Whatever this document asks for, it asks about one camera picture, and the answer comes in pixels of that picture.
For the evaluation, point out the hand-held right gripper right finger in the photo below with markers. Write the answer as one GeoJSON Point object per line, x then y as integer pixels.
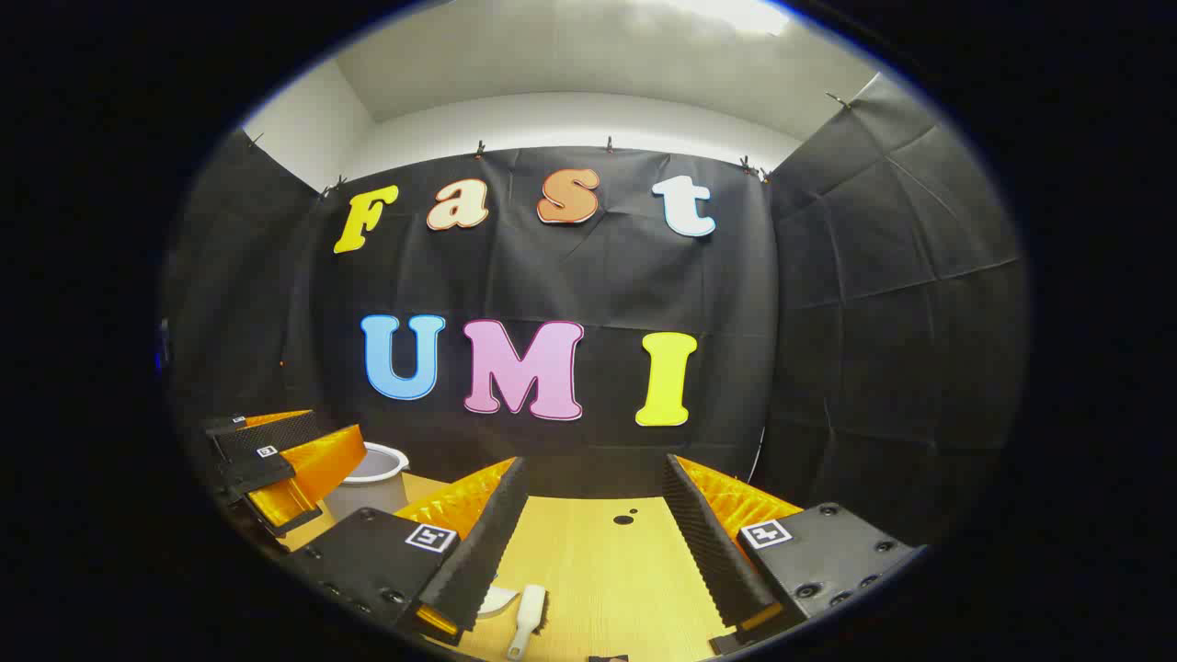
{"type": "Point", "coordinates": [708, 552]}

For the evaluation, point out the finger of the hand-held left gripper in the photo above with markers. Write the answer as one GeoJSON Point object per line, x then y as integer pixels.
{"type": "Point", "coordinates": [262, 469]}
{"type": "Point", "coordinates": [267, 432]}

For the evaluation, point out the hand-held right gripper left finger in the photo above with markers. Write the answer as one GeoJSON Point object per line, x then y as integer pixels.
{"type": "Point", "coordinates": [478, 552]}

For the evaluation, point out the white dustpan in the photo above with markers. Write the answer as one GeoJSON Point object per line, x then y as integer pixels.
{"type": "Point", "coordinates": [501, 602]}

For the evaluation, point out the small white broom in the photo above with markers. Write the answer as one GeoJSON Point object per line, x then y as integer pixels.
{"type": "Point", "coordinates": [529, 611]}

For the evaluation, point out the white garbage bin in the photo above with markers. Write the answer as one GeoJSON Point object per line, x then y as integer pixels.
{"type": "Point", "coordinates": [368, 496]}

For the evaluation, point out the wooden desktop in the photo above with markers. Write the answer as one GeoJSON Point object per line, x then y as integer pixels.
{"type": "Point", "coordinates": [598, 588]}

